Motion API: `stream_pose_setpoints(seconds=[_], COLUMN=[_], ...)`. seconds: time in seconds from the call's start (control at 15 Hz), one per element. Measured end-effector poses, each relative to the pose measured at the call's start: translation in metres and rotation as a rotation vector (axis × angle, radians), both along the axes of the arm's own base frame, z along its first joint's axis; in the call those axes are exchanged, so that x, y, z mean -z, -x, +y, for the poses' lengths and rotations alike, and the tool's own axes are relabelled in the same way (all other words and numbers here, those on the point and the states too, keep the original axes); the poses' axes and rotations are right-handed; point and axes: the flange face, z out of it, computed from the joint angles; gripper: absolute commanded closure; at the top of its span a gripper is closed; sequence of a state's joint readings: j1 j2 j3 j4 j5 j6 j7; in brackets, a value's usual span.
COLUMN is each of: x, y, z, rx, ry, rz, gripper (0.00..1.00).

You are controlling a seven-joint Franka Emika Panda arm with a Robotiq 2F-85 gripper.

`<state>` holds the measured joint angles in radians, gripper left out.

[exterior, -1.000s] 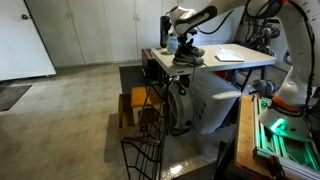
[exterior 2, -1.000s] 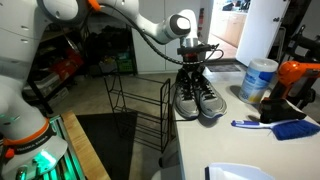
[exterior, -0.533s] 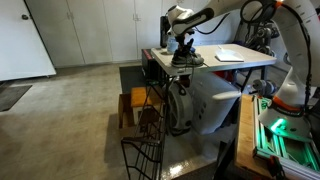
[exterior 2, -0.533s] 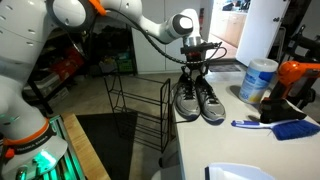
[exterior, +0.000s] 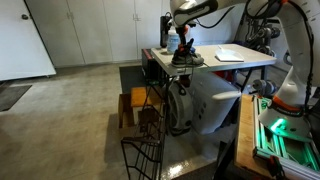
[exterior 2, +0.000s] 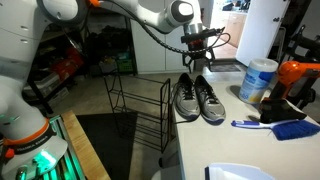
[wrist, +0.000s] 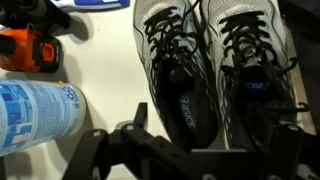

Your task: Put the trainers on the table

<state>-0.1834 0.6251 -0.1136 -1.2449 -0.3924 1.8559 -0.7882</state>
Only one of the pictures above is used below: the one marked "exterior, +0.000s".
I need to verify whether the white wipes canister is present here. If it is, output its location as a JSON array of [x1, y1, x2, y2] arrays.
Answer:
[[166, 25, 181, 54]]

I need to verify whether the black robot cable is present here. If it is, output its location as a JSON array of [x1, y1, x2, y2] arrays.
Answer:
[[194, 0, 316, 113]]

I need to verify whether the black machine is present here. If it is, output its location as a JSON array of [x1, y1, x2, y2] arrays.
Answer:
[[159, 12, 174, 48]]

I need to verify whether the wooden stool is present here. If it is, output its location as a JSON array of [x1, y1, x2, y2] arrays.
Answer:
[[129, 86, 159, 126]]

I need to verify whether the grey cylindrical motor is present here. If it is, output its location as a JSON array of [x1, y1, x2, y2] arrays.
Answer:
[[252, 78, 278, 98]]

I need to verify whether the black wire shoe rack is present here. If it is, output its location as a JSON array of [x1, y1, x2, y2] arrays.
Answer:
[[120, 74, 173, 180]]

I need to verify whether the grey trainer shoe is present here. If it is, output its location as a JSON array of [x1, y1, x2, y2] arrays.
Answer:
[[170, 54, 205, 68], [171, 51, 198, 63]]

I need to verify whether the black table leg frame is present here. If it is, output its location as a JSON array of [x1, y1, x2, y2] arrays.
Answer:
[[229, 65, 269, 93]]

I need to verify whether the white laundry basket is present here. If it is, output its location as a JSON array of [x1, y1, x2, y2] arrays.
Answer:
[[188, 72, 242, 135]]

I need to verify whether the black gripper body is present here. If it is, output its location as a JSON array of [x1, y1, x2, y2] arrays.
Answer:
[[175, 25, 189, 46]]

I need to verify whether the white round fan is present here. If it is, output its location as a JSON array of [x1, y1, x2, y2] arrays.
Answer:
[[167, 80, 194, 136]]

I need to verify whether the grey door mat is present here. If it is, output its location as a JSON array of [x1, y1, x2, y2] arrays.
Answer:
[[0, 84, 33, 113]]

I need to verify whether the black red tool case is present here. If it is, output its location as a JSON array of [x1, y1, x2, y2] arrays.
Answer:
[[141, 48, 168, 83]]

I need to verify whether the white door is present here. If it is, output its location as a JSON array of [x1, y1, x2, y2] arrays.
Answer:
[[0, 0, 57, 82]]

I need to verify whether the black hand brush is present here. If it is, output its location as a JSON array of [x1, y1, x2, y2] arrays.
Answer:
[[185, 38, 196, 55]]

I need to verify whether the metal workshop equipment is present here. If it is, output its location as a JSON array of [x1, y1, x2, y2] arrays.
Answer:
[[244, 13, 284, 56]]

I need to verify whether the aluminium base frame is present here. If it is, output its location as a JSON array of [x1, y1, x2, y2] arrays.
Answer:
[[252, 95, 320, 180]]

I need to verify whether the white cabinet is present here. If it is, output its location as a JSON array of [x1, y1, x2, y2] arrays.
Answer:
[[24, 0, 181, 69]]

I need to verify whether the wooden base board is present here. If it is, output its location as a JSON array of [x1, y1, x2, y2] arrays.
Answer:
[[234, 94, 278, 180]]

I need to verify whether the dark rectangular floor mat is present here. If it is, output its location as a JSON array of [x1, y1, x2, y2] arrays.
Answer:
[[119, 64, 148, 95]]

